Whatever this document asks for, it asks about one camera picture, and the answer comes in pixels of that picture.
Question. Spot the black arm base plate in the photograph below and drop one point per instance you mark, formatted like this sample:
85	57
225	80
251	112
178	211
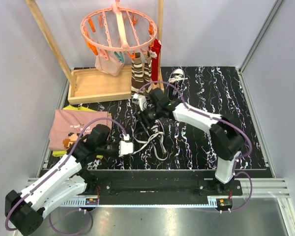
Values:
158	188

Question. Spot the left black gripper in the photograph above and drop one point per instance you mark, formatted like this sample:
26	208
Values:
117	144

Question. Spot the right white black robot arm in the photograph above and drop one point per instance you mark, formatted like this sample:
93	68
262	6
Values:
226	139

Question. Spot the pink hanging garment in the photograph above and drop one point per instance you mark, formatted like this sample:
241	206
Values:
112	66

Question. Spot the white shoelace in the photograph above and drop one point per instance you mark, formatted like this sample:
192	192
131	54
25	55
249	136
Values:
155	133

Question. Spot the pink round clip hanger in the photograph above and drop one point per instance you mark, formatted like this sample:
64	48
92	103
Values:
88	31

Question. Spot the yellow-green folded garment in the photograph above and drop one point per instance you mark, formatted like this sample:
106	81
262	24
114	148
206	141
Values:
59	153

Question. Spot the grey slotted cable duct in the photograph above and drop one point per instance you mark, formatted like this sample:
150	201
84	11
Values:
80	202

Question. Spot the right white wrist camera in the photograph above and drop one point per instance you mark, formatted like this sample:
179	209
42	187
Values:
140	101

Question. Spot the pink folded t-shirt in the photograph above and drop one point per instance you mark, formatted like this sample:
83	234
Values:
66	127

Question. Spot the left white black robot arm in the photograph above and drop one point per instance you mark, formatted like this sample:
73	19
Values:
26	210

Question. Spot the black white sneaker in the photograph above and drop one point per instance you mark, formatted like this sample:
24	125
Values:
176	79
153	142

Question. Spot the wooden drying rack stand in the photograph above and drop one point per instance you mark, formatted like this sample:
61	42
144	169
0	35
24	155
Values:
90	85

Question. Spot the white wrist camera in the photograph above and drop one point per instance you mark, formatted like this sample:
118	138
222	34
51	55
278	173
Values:
125	146
140	101

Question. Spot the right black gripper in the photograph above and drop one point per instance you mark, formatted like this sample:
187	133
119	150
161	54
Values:
142	116

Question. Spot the brown striped sock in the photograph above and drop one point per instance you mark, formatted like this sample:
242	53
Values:
148	71
137	78

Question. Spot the right brown striped sock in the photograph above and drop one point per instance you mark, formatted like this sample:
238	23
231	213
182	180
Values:
148	71

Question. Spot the black marble pattern mat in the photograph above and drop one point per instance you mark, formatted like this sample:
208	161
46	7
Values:
213	89

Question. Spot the red hanging cloth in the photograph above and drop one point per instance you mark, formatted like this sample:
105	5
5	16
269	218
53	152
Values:
155	52

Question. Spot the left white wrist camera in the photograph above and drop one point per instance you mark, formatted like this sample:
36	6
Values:
125	146

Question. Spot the left brown striped sock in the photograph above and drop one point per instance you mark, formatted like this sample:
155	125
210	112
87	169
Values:
137	78

